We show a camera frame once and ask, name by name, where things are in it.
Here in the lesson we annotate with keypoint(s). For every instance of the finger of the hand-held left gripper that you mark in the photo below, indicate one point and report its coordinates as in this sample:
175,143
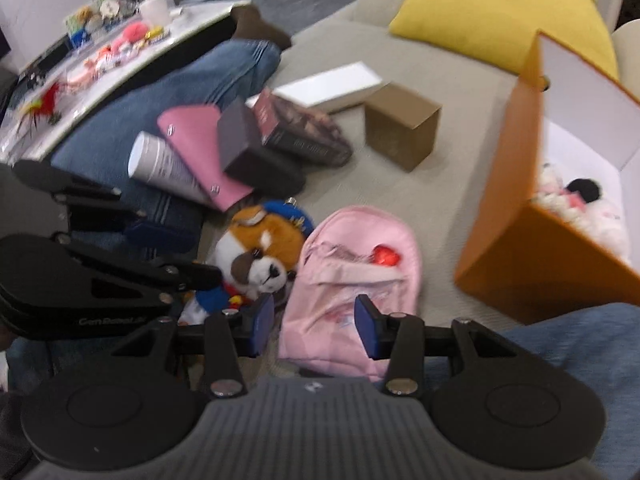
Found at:
160,234
190,275

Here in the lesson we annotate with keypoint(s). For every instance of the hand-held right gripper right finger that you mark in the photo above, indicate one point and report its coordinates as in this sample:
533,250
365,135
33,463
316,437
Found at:
367,330

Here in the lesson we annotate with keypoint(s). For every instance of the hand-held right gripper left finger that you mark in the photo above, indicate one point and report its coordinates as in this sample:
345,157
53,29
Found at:
261,325

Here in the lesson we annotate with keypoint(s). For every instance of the small pink backpack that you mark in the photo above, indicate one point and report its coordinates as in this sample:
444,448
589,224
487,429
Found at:
340,290

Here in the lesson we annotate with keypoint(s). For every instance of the small white packet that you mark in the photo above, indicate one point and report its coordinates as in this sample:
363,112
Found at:
160,165

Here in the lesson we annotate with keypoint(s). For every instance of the plush dog with blue hat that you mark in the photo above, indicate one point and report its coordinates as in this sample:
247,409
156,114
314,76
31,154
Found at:
260,255

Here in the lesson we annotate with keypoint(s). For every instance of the dark grey box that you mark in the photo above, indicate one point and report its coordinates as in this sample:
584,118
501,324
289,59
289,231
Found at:
245,145

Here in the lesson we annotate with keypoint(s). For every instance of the orange cardboard storage box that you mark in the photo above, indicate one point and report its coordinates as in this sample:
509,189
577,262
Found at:
510,240

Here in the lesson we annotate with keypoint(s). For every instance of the dark patterned box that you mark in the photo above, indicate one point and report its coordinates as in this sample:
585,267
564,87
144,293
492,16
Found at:
300,130

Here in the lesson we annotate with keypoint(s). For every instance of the white box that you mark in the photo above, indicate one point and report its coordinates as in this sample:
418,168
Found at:
330,85

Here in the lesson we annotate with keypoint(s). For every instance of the red heart charm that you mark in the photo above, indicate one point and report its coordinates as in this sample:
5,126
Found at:
387,255

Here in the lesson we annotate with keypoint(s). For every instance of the pink wallet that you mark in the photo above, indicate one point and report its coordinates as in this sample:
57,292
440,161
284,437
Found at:
195,145

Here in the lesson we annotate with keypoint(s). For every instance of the beige sofa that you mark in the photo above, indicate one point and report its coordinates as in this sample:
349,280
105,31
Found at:
440,190

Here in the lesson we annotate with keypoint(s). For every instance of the person's left leg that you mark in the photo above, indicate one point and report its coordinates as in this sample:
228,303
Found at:
200,80

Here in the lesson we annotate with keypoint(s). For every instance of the person's leg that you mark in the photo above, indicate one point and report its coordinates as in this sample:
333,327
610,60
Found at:
575,340
200,80

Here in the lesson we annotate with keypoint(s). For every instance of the red feathered toy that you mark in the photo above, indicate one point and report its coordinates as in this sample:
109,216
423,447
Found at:
42,102

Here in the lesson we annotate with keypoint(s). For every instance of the row of small toys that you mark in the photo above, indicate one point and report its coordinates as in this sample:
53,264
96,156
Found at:
95,65

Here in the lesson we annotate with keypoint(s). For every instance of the pink pompom toy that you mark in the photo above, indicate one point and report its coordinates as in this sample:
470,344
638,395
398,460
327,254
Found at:
135,31

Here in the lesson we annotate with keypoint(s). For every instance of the brown cardboard box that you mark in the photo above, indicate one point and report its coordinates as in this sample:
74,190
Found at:
400,125

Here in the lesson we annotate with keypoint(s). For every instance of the person's right leg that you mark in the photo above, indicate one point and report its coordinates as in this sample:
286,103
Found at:
575,340

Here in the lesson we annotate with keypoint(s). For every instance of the white coffee table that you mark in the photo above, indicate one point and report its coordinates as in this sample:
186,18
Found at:
200,22

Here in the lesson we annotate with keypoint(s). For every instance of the white cup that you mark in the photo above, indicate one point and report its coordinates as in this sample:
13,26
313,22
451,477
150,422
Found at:
155,10

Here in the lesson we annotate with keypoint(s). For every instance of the brown sock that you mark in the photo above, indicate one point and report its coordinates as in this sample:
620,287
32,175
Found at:
257,27

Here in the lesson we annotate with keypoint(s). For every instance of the white pink plush toy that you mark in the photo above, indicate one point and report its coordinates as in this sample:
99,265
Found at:
595,215

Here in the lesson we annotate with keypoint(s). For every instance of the yellow pillow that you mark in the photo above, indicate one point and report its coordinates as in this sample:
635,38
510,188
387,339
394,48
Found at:
500,5

